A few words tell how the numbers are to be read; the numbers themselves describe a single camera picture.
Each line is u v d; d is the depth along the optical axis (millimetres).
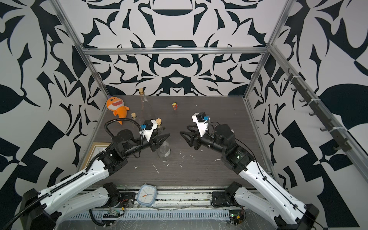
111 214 675
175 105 1081
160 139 603
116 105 1049
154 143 597
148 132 574
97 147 916
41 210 391
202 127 555
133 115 759
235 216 714
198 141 575
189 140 603
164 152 747
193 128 640
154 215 712
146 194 734
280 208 406
